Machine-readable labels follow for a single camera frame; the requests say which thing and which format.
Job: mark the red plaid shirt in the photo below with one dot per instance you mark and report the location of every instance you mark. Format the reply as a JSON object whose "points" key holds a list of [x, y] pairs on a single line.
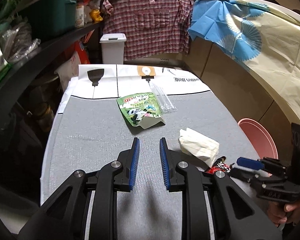
{"points": [[150, 22]]}

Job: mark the green storage box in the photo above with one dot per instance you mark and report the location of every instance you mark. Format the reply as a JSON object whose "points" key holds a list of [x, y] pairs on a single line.
{"points": [[52, 12]]}

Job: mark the yellow toy figure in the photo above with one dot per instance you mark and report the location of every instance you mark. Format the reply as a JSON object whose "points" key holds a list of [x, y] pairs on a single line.
{"points": [[96, 15]]}

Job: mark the person's right hand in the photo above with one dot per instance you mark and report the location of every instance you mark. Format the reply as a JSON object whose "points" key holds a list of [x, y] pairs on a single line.
{"points": [[290, 208]]}

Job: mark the white tissue paper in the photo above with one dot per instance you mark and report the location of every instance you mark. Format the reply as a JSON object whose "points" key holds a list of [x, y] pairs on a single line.
{"points": [[198, 146]]}

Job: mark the cream blue patterned cloth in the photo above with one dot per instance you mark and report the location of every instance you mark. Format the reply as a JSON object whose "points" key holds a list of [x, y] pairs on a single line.
{"points": [[252, 37]]}

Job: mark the red snack wrapper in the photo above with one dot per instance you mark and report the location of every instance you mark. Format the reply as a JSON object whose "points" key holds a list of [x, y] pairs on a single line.
{"points": [[218, 167]]}

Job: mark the red white bag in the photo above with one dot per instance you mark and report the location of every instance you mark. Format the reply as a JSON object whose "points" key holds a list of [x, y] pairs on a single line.
{"points": [[73, 63]]}

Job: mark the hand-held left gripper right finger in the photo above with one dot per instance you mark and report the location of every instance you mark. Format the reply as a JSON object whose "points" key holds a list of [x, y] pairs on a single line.
{"points": [[164, 165]]}

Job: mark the black shelf unit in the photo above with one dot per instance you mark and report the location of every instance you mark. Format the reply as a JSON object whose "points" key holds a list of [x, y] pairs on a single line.
{"points": [[52, 45]]}

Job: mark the clear plastic packaging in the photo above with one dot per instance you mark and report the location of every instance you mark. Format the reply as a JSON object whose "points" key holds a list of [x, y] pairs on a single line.
{"points": [[163, 98]]}

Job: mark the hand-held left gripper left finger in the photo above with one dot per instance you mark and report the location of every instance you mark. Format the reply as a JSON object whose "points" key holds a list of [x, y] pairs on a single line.
{"points": [[134, 165]]}

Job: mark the white lidded trash bin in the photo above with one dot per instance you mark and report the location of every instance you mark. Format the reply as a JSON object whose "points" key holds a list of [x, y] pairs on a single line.
{"points": [[112, 48]]}

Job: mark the brown wooden counter cabinet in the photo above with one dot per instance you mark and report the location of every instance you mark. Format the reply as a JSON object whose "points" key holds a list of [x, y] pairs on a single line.
{"points": [[240, 87]]}

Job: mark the green snack pouch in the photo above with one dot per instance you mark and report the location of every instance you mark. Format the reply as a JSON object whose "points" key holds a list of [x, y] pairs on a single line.
{"points": [[140, 110]]}

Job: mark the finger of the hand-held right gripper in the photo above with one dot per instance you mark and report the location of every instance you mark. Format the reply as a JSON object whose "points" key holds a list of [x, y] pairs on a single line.
{"points": [[241, 173], [250, 163]]}

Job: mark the clear plastic bags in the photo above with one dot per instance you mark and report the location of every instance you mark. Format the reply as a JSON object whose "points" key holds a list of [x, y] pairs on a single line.
{"points": [[20, 40]]}

